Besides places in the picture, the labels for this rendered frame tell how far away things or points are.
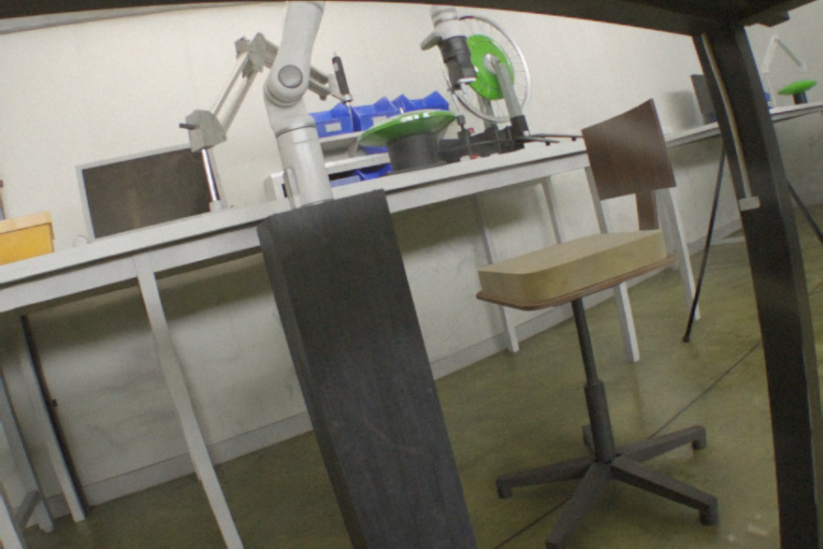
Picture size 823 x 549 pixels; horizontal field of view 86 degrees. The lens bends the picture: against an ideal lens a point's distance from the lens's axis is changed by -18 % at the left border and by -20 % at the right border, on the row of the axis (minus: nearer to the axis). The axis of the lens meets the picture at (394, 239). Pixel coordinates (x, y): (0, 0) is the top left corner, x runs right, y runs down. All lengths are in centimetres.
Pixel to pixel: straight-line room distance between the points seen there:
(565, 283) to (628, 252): 16
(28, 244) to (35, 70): 123
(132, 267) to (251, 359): 108
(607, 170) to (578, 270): 45
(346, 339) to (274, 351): 133
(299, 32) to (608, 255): 81
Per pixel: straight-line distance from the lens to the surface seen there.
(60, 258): 133
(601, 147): 144
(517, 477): 145
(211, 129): 144
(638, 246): 113
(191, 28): 259
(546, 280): 102
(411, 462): 115
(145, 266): 137
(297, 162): 113
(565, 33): 383
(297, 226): 103
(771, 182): 64
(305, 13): 124
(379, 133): 154
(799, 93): 463
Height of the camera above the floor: 76
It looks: 1 degrees down
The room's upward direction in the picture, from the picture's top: 15 degrees counter-clockwise
